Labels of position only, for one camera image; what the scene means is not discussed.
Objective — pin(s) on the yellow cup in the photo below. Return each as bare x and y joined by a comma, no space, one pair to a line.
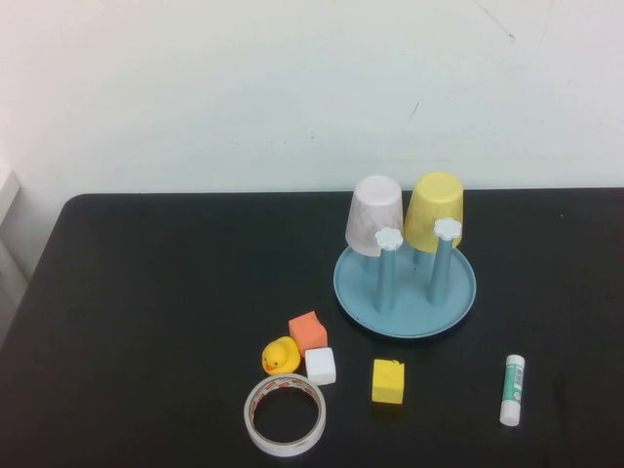
434,200

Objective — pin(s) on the pale pink cup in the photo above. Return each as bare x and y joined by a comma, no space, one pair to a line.
373,209

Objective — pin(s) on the blue cup stand white caps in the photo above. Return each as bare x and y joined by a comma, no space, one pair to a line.
404,312

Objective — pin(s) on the orange foam cube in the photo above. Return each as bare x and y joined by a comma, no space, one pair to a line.
307,331

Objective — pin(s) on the yellow rubber duck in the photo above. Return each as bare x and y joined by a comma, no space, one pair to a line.
283,356

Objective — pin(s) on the white foam cube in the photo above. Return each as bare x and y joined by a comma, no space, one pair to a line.
320,365

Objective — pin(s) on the white tape roll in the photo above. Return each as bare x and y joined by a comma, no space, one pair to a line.
302,384

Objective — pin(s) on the yellow foam cube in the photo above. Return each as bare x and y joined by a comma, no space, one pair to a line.
387,382

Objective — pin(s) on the green white glue stick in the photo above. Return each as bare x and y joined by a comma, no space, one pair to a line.
513,390

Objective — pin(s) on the white cabinet panel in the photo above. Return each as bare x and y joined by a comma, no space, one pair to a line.
7,195

